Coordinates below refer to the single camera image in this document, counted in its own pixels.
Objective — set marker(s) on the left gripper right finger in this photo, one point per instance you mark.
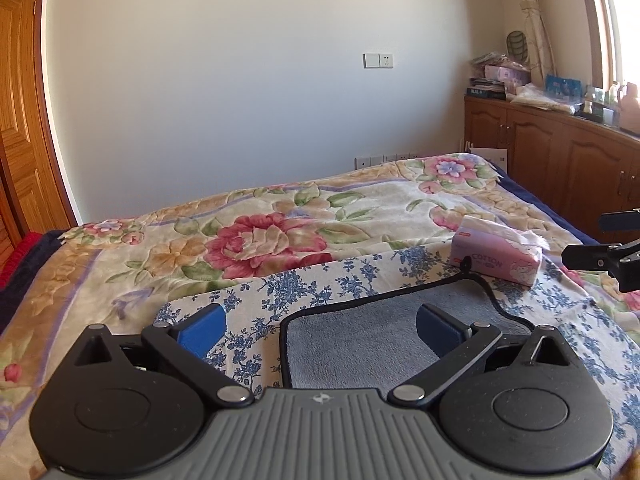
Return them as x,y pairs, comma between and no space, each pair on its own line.
459,348

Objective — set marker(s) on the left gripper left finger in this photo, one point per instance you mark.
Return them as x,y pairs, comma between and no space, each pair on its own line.
180,349

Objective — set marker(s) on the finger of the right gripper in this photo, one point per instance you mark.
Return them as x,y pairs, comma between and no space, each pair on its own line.
625,220
593,257

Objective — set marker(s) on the purple grey microfiber towel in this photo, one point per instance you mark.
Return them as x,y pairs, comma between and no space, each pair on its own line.
372,342

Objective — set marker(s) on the wooden side cabinet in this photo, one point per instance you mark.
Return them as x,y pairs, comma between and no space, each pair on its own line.
578,168

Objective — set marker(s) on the pink cotton tissue pack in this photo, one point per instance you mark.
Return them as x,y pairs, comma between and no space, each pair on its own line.
495,250

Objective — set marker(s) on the floral bed blanket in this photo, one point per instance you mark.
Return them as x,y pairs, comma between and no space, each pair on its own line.
263,253

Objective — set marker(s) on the white cardboard box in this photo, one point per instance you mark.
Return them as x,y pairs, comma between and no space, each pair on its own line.
496,156

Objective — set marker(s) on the blue picture card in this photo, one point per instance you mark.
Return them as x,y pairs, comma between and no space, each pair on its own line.
567,90

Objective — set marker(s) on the clutter pile on cabinet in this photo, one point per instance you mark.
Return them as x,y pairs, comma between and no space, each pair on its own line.
497,75

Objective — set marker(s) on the wooden door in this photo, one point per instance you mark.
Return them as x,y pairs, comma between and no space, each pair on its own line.
33,195

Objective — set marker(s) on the floral beige curtain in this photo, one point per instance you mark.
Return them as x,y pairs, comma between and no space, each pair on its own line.
540,55

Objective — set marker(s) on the low wall socket row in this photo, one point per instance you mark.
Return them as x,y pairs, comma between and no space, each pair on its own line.
361,162

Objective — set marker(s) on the white wall switch socket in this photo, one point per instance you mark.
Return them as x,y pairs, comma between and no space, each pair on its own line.
372,61

